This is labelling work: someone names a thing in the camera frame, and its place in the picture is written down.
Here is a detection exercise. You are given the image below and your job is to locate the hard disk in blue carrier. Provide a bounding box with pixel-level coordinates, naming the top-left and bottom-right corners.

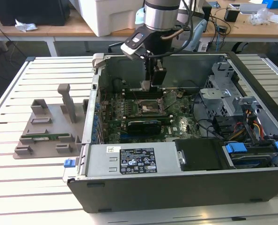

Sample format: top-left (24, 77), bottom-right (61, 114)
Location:
top-left (222, 140), bottom-right (278, 169)

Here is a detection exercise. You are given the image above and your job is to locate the small black cube box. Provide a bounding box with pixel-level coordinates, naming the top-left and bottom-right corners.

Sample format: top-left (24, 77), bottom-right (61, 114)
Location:
top-left (224, 7), bottom-right (240, 23)

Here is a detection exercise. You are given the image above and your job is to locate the black connector block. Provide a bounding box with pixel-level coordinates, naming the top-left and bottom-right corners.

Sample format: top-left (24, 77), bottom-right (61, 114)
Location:
top-left (212, 116), bottom-right (233, 136)

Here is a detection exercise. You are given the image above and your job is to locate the metal socket cover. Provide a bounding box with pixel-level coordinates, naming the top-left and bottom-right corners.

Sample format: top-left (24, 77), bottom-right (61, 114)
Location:
top-left (159, 90), bottom-right (178, 110)

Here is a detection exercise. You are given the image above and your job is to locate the tall black box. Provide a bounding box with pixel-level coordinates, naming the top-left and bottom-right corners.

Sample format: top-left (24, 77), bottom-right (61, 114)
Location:
top-left (202, 4), bottom-right (212, 22)

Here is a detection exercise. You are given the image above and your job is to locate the black plastic shroud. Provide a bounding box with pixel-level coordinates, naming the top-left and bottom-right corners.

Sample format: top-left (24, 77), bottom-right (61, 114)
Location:
top-left (173, 138), bottom-right (235, 172)

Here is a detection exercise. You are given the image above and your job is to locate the coloured wire bundle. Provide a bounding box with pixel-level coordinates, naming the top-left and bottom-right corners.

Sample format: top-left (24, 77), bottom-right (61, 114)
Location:
top-left (232, 110), bottom-right (263, 139)

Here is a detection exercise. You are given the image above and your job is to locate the black camera cable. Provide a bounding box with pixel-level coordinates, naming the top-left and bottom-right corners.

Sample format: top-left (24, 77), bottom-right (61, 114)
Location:
top-left (152, 0), bottom-right (197, 59)

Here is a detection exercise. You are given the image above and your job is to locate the clear plastic bag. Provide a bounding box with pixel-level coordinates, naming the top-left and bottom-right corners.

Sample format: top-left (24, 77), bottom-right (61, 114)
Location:
top-left (250, 8), bottom-right (274, 26)

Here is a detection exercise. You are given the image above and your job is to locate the large black computer box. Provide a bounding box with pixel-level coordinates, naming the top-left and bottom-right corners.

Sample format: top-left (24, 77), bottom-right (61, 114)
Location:
top-left (0, 0), bottom-right (71, 26)

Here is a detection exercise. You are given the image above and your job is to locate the CPU socket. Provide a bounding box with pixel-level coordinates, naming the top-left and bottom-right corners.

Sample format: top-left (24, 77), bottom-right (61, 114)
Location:
top-left (135, 98), bottom-right (168, 117)

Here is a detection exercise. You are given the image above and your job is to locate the black open PC case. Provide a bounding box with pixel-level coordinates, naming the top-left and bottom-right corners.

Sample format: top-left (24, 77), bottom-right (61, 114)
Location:
top-left (63, 51), bottom-right (278, 214)

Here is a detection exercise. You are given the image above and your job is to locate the silver CPU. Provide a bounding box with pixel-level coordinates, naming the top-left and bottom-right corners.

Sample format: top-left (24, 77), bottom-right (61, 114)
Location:
top-left (140, 81), bottom-right (159, 92)

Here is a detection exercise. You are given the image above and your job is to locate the crumpled white paper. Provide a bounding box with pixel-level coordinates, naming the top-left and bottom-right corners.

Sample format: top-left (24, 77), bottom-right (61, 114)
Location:
top-left (14, 19), bottom-right (38, 33)

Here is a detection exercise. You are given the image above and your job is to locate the silver power supply unit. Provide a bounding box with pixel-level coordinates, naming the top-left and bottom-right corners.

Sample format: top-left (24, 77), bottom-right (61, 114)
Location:
top-left (85, 143), bottom-right (181, 177)

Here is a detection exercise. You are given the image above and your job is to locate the black RAM slot row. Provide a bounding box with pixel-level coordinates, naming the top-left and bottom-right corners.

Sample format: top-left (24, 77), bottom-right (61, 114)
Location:
top-left (124, 88), bottom-right (167, 99)
top-left (124, 114), bottom-right (171, 123)

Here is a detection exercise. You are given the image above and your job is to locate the black graphics card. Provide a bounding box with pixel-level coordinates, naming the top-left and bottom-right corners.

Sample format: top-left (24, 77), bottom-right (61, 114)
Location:
top-left (126, 119), bottom-right (163, 136)

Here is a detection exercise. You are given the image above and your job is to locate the large white box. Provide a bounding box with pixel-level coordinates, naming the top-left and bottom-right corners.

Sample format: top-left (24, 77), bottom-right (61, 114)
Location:
top-left (71, 0), bottom-right (146, 37)

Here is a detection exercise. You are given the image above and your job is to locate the wooden desk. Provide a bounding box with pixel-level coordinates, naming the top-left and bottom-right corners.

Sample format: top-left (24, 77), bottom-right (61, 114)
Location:
top-left (0, 0), bottom-right (278, 44)

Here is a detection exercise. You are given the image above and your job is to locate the flat grey white tray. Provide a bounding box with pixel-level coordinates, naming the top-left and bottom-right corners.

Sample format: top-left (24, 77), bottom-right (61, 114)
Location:
top-left (238, 2), bottom-right (268, 15)

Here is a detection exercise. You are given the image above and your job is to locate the grey parts rack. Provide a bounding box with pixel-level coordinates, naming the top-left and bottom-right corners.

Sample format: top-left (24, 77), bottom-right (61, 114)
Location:
top-left (14, 83), bottom-right (89, 160)

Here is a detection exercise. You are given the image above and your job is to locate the green RAM stick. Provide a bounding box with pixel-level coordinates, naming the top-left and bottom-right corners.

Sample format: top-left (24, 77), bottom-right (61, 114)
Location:
top-left (21, 133), bottom-right (71, 139)

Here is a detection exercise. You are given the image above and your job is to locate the metal drive cage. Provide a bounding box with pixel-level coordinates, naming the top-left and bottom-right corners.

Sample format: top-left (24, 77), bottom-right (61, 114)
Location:
top-left (198, 62), bottom-right (259, 118)

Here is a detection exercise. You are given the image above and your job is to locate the light grey case handle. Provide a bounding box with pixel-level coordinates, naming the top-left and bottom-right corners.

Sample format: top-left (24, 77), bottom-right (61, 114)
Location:
top-left (92, 52), bottom-right (107, 69)

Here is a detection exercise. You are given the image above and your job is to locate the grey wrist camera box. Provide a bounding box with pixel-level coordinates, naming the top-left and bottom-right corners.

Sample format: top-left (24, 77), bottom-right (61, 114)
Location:
top-left (120, 31), bottom-right (151, 62)

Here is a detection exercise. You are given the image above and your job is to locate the green motherboard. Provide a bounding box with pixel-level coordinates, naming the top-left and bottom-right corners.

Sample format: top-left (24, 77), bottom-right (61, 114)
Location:
top-left (98, 90), bottom-right (202, 144)

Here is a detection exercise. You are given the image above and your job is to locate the blue cardboard box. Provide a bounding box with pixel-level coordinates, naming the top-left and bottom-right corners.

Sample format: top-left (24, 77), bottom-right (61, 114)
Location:
top-left (262, 0), bottom-right (278, 9)

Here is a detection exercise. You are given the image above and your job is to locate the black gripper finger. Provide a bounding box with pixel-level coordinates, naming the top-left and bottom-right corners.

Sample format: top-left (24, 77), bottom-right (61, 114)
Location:
top-left (152, 58), bottom-right (167, 85)
top-left (145, 57), bottom-right (153, 82)

